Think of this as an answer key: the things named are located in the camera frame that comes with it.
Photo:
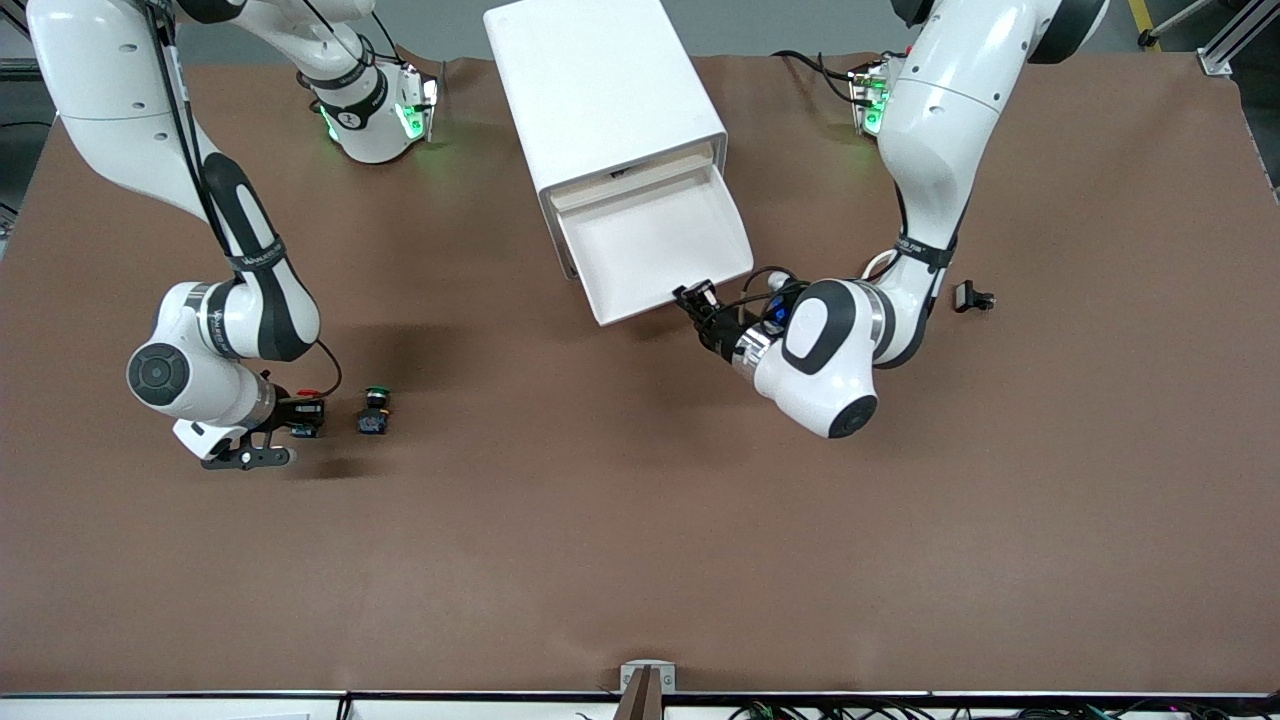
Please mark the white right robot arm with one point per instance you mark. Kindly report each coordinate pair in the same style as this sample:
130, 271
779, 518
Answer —
100, 80

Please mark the aluminium extrusion frame post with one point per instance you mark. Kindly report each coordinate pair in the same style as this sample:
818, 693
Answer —
1235, 40

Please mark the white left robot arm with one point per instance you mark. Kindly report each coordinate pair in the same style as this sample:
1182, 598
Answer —
940, 110

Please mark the grey metal rod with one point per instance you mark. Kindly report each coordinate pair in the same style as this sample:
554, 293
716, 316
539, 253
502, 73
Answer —
1180, 20

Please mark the white table frame rail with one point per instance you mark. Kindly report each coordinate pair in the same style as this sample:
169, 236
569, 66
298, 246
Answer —
200, 708

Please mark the white plastic drawer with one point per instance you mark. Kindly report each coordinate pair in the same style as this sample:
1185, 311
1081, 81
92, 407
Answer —
670, 168
650, 250

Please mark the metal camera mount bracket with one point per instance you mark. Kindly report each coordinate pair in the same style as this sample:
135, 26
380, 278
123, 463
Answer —
647, 690

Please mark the green push button switch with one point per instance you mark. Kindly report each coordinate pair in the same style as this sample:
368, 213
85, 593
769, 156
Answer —
375, 422

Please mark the brown table mat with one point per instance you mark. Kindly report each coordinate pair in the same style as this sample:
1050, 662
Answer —
640, 520

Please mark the small black connector part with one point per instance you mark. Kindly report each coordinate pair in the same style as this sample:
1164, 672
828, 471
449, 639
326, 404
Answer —
970, 297

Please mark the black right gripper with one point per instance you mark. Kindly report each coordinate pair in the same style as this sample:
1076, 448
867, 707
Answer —
289, 411

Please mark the white drawer cabinet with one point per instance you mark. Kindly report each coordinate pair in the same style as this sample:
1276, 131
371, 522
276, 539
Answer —
590, 90

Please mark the white curved plastic clip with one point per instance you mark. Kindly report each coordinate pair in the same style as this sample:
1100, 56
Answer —
878, 262

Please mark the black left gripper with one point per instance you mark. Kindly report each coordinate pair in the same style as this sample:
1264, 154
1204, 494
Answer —
722, 334

